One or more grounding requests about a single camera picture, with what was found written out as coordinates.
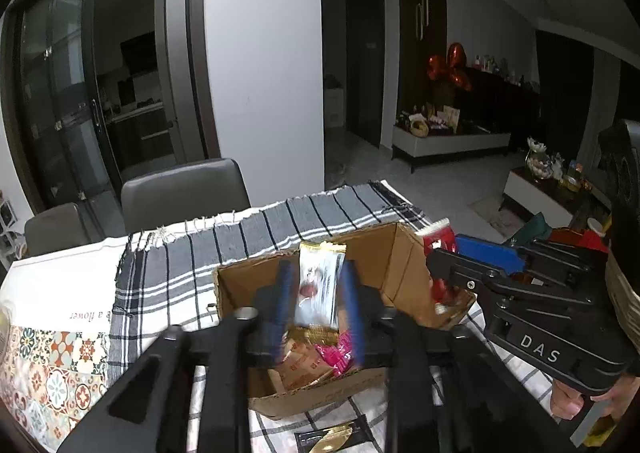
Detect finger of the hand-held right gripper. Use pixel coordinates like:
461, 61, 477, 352
456, 234, 608, 301
426, 248, 506, 304

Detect red chair cover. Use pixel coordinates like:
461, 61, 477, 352
550, 228, 611, 254

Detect red foil balloons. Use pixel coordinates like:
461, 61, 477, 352
426, 43, 473, 92

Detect white printed tablecloth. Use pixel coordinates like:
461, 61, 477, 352
0, 235, 131, 334

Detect white and gold bar packet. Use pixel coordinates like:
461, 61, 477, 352
292, 241, 347, 341

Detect dark green cloth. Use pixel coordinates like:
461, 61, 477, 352
510, 213, 553, 246

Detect glass sliding door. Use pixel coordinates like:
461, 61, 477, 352
0, 0, 126, 239

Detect dark room door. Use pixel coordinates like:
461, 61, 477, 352
346, 0, 386, 148

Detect black and white checked cloth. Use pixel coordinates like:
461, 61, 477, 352
107, 180, 551, 453

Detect glass vase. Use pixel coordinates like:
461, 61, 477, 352
525, 137, 551, 184

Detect silver refrigerator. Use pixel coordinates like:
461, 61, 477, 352
154, 0, 206, 164

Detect grey dining chair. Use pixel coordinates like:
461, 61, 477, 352
24, 203, 91, 258
121, 158, 251, 233

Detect dark sideboard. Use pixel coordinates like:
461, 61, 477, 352
465, 65, 541, 154

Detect black and gold packet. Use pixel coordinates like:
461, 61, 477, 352
295, 417, 368, 453

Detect person's right hand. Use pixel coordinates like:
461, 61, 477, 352
549, 373, 640, 425

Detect red snack packet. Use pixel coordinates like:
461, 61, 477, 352
416, 218, 463, 316

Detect brown snack packet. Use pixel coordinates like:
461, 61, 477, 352
270, 338, 336, 391

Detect tall dark cabinet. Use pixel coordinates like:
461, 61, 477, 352
397, 0, 447, 124

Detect white low bench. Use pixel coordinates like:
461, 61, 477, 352
391, 125, 512, 174

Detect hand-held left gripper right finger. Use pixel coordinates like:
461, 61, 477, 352
340, 260, 546, 453

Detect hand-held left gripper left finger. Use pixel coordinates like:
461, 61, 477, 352
57, 260, 301, 453

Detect patterned tile table runner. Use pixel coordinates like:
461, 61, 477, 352
0, 325, 111, 451

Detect brown cardboard box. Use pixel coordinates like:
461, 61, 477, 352
212, 222, 476, 419

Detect white coffee table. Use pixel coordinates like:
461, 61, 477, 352
502, 168, 601, 224

